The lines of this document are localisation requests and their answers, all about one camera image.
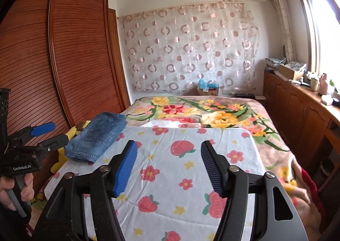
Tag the white strawberry print quilt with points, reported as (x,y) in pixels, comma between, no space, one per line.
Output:
(169,195)

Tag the person's left hand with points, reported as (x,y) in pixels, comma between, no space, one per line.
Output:
(27,193)

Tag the wooden sideboard cabinet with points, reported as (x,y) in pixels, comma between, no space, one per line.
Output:
(308,127)

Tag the beige window curtain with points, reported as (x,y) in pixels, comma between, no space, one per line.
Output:
(282,9)

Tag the pink floral blanket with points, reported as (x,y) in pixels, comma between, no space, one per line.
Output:
(203,112)

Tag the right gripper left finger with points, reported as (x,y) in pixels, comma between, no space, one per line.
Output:
(121,167)

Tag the pink bottle on cabinet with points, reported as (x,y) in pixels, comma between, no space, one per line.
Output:
(323,85)

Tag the blue denim jeans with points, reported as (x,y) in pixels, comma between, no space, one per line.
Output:
(97,137)

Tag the cardboard box with blue items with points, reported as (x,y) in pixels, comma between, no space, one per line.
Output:
(209,88)

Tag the red cloth beside bed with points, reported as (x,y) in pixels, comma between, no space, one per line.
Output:
(313,191)

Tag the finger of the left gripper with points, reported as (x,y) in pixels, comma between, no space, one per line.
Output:
(53,143)
(41,129)

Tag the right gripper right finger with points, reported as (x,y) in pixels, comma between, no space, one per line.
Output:
(216,167)

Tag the cardboard box on cabinet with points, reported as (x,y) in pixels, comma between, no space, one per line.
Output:
(292,70)

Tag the pink circle patterned curtain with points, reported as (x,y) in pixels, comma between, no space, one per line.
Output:
(175,48)

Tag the brown louvered wardrobe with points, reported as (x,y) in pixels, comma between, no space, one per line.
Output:
(61,61)

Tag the yellow Pikachu plush toy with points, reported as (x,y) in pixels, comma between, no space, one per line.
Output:
(63,156)

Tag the stack of papers on cabinet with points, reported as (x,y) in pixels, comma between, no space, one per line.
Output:
(272,64)

